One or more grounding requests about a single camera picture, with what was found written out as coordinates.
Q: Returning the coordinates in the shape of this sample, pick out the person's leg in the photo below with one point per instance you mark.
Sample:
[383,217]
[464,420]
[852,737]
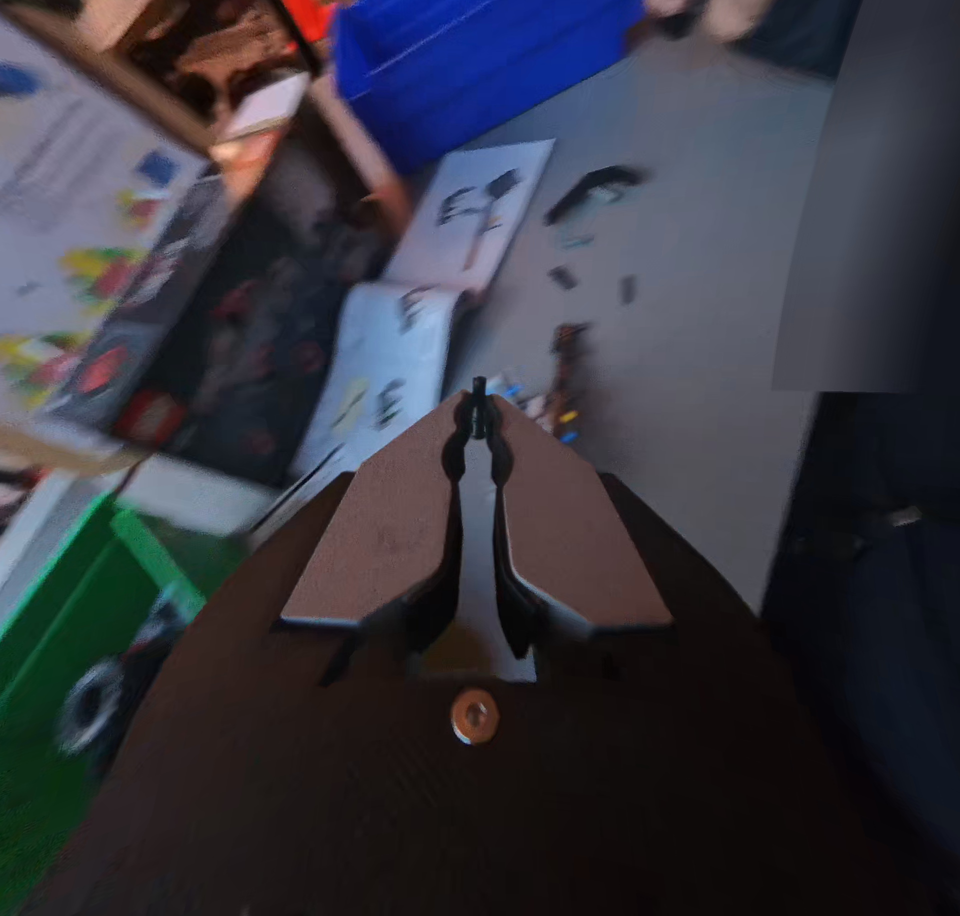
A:
[862,593]

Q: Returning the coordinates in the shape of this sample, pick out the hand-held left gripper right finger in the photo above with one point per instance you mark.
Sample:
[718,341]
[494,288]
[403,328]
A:
[570,541]

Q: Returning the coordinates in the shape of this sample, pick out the black angled lego beam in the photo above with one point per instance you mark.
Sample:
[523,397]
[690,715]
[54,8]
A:
[592,184]

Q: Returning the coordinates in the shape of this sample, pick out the white printed cardboard box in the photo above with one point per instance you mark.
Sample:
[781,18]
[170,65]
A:
[67,180]

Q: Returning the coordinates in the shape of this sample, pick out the black lego wheel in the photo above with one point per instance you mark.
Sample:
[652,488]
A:
[97,706]

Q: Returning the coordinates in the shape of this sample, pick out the blue plastic bin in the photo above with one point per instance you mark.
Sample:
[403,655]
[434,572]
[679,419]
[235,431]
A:
[480,53]

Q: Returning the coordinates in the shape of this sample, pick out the dark brown lego pin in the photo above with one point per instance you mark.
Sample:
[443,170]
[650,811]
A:
[562,278]

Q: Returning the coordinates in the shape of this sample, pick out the black lego pin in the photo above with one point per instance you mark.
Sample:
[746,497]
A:
[478,398]

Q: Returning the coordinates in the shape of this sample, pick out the black lego set box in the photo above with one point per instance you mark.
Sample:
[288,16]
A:
[262,316]

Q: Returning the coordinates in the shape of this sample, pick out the lego instruction booklet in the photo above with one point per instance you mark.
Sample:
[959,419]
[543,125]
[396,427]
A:
[397,376]

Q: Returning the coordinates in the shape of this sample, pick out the lego beam assembly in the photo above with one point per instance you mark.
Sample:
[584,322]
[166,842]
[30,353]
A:
[564,376]

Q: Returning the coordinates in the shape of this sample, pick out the green plastic bin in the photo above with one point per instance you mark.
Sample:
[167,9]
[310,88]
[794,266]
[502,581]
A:
[60,608]

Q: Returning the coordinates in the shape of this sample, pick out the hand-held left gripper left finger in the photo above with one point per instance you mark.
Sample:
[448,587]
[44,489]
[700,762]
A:
[382,533]

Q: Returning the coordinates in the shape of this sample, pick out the grey lego pin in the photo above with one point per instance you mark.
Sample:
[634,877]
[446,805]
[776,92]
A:
[627,289]

